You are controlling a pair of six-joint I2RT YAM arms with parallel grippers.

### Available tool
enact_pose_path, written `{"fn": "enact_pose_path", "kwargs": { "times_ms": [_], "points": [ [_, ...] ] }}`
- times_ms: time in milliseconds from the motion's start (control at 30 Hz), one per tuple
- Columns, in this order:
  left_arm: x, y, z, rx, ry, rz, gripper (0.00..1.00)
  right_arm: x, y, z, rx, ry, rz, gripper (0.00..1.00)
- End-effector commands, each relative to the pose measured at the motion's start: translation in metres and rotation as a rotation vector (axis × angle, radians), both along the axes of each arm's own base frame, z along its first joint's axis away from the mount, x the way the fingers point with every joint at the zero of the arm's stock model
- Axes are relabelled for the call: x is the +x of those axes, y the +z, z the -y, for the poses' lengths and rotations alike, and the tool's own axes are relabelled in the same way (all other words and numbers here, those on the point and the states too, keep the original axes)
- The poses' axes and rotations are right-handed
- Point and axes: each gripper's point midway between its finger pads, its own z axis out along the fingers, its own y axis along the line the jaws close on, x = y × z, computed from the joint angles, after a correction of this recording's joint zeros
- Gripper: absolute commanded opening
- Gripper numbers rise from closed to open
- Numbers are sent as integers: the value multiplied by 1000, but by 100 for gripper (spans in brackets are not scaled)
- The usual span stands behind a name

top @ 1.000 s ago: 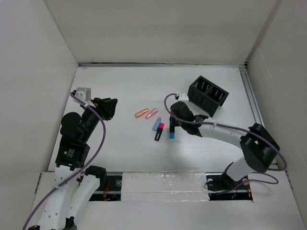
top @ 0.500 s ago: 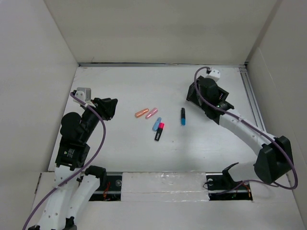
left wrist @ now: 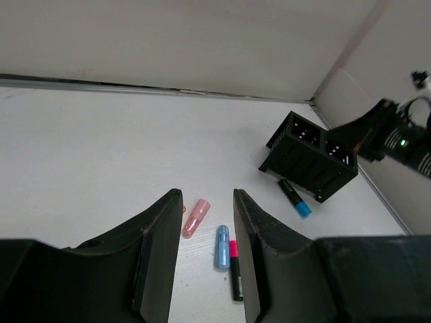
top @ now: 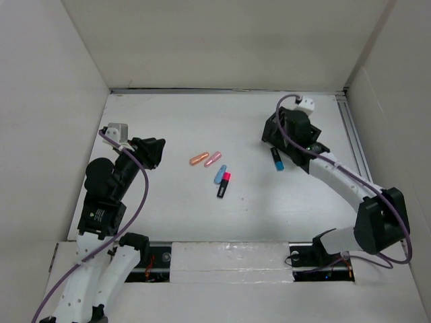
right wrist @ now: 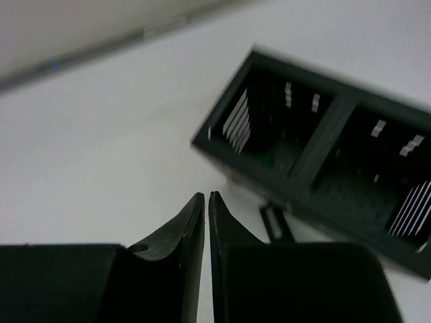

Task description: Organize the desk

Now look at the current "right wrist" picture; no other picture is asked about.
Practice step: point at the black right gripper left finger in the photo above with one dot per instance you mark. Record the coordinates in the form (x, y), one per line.
(156, 279)

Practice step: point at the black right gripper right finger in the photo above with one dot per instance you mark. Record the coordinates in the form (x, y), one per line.
(292, 282)

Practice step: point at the green cap black highlighter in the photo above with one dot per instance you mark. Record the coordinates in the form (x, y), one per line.
(280, 157)

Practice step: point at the black two-compartment organizer box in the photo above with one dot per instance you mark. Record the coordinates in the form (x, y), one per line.
(362, 166)

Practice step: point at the aluminium rail back edge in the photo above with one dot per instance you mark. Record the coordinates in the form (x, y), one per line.
(66, 61)

